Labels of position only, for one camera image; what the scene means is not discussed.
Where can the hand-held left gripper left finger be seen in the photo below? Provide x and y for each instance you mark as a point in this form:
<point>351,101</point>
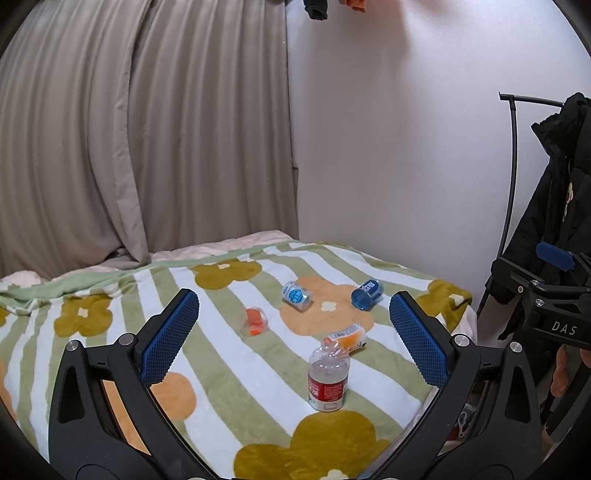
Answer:
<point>170,339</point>

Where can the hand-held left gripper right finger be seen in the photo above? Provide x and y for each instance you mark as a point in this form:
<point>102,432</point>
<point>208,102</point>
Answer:
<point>419,342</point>

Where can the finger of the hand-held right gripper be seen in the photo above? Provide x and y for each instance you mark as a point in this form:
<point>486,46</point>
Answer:
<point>554,254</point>
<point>512,274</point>

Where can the clear cup with orange label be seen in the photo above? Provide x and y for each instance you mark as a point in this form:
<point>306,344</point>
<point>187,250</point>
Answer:
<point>349,337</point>

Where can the blue plastic cup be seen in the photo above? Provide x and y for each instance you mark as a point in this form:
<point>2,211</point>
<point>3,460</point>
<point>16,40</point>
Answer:
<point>367,293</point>

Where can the clear cup with orange insert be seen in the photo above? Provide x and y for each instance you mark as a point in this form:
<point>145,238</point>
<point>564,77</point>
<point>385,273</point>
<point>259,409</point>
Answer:
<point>255,322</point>

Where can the clear cup with red label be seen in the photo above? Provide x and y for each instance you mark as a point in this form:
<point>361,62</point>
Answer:
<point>328,381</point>

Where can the clear cup with blue label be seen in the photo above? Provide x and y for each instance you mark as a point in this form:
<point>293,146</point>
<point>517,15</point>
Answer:
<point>297,295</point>

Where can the person's right hand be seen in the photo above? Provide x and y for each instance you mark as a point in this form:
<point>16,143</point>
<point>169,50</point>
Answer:
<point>561,369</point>

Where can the black jacket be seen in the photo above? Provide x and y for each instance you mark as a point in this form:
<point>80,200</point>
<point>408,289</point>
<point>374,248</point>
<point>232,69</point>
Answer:
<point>554,198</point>

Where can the floral striped blanket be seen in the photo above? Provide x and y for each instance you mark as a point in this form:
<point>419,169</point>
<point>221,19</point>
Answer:
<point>221,295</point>

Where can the black metal coat rack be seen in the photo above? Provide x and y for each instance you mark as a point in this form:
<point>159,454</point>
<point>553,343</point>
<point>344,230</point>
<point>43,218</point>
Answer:
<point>513,161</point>

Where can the beige curtain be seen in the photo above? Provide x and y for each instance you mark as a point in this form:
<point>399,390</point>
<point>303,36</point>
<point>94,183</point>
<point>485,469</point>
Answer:
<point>138,129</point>

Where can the orange hanging object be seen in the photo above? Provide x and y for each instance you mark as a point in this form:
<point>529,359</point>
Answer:
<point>355,3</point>

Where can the dark hanging cloth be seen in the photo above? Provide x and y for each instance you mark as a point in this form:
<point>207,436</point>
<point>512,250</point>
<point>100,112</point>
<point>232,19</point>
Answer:
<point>316,8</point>

